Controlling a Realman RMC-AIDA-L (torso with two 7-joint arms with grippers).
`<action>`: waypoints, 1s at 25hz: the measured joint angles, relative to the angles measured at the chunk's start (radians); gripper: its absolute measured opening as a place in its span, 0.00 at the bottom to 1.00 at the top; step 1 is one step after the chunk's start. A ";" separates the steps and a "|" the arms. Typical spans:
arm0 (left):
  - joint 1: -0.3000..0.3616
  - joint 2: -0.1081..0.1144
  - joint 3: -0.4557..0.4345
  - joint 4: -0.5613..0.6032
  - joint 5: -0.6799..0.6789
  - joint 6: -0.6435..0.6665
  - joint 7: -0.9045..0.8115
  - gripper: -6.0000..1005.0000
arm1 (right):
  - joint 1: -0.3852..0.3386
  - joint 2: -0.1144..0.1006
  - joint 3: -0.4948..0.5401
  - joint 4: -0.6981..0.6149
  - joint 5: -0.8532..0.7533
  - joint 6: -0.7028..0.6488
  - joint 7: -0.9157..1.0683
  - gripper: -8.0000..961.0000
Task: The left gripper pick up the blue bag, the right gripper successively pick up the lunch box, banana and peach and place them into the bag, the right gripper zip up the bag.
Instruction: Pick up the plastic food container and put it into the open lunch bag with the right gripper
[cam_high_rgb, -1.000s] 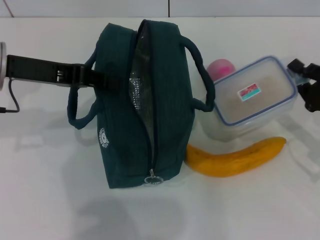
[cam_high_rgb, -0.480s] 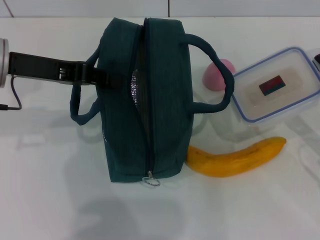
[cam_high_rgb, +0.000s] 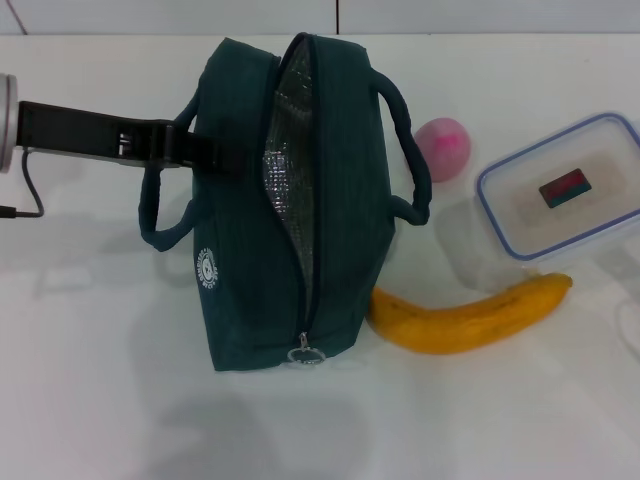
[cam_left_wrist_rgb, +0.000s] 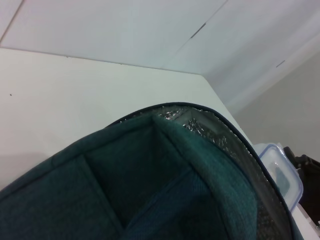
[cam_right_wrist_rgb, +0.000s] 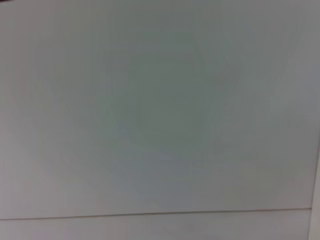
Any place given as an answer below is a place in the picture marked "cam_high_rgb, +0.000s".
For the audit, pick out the dark teal insulated lunch bag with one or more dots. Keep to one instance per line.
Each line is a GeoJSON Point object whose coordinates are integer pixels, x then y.
{"type": "Point", "coordinates": [240, 250]}

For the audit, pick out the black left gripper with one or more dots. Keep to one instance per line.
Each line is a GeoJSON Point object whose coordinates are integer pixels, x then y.
{"type": "Point", "coordinates": [90, 132]}

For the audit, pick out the pink peach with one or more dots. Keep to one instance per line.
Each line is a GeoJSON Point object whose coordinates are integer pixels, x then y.
{"type": "Point", "coordinates": [445, 150]}

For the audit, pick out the yellow banana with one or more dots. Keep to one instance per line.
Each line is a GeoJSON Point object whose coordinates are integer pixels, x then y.
{"type": "Point", "coordinates": [450, 330]}

